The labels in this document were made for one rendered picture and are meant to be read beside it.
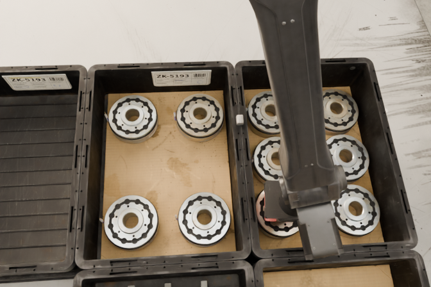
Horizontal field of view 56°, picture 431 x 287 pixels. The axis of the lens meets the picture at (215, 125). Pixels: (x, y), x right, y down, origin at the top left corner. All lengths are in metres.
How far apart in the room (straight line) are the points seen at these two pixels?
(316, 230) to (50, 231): 0.52
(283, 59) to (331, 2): 0.98
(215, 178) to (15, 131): 0.44
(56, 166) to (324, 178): 0.58
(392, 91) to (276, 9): 0.92
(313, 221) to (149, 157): 0.41
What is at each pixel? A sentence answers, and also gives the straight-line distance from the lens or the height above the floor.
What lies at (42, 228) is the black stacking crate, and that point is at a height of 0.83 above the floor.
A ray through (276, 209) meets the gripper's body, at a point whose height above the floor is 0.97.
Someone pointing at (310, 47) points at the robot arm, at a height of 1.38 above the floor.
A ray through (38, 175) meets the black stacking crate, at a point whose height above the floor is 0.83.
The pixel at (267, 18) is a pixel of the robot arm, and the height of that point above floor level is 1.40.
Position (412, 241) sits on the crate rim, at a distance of 0.83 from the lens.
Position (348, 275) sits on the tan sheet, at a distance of 0.88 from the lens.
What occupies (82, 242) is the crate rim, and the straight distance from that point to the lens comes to 0.76.
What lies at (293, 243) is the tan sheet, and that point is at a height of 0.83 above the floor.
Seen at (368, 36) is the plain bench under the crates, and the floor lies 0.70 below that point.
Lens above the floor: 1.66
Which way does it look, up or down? 66 degrees down
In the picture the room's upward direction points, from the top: 8 degrees clockwise
